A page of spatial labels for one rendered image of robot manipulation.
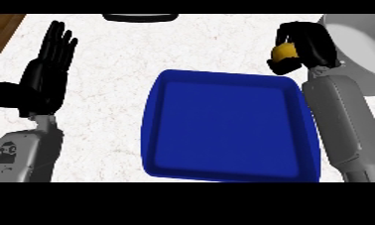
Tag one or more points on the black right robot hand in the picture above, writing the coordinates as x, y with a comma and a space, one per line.
312, 42

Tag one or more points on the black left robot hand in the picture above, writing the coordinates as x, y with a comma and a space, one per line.
43, 77

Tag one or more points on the yellow lemon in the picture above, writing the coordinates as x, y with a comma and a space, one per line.
284, 52

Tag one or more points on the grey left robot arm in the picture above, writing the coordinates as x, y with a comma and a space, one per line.
30, 151

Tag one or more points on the grey pot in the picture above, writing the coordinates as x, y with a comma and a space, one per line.
355, 49

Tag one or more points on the blue tray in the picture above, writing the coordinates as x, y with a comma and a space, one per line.
229, 126

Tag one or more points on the brown wooden panel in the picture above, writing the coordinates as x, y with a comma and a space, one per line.
9, 27

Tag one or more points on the black flat object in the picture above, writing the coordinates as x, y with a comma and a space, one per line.
141, 17

